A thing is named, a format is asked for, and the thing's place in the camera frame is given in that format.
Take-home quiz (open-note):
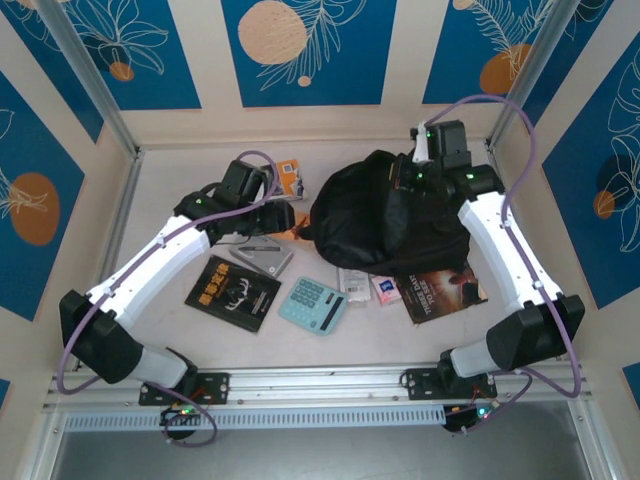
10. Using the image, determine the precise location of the orange Huckleberry Finn paperback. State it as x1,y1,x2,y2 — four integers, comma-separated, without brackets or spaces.
279,210,312,242

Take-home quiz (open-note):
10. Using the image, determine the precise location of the grey marker pen box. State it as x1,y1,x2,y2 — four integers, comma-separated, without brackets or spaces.
228,234,295,280

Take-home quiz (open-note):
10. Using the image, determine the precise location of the torn orange white booklet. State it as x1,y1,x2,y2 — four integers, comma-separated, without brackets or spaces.
273,158,307,201

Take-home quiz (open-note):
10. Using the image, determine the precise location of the black backpack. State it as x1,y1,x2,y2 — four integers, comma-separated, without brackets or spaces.
309,148,474,276

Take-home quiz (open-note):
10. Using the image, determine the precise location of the black book yellow title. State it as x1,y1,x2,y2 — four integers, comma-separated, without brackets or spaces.
183,254,283,335

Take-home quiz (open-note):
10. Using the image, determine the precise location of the teal calculator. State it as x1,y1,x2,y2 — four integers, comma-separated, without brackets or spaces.
277,276,350,337

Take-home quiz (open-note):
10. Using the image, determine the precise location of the clear barcode packet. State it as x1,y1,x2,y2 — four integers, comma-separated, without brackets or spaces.
337,267,374,307

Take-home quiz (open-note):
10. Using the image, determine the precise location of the small pink blue pack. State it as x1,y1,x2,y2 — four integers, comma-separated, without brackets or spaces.
369,274,403,305

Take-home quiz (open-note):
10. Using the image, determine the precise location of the brown Three Days book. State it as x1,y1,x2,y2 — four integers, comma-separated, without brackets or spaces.
394,260,489,326

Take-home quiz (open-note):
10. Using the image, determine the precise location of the small circuit board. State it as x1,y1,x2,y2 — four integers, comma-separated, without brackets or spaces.
159,405,202,427
443,403,501,432

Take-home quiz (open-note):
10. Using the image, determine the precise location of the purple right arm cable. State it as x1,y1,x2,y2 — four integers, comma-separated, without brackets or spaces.
419,93,586,436

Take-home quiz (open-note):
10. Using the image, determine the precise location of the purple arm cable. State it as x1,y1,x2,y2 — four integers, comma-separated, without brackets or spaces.
58,150,281,449
419,93,586,436

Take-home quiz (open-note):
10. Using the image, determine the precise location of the aluminium frame post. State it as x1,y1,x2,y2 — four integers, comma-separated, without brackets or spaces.
37,0,142,157
487,0,617,151

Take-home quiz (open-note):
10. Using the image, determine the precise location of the aluminium table side rail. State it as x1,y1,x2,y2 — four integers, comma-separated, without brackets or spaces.
74,149,146,374
484,139,604,480

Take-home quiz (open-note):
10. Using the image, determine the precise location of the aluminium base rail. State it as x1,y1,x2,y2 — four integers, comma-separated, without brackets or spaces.
42,367,594,411

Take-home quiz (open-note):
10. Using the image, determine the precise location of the black left mount plate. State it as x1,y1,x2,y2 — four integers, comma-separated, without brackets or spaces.
138,370,231,406

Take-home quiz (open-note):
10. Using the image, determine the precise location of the black mount plate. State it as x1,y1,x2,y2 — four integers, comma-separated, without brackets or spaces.
138,370,231,406
402,367,499,401

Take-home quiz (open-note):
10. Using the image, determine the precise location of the white slotted cable duct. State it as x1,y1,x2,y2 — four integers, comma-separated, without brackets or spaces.
63,404,446,431

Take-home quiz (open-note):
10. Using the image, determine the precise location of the black right mount plate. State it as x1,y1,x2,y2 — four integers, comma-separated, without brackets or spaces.
402,367,499,401

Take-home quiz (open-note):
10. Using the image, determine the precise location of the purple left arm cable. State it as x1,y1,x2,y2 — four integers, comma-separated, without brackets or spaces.
58,150,281,449

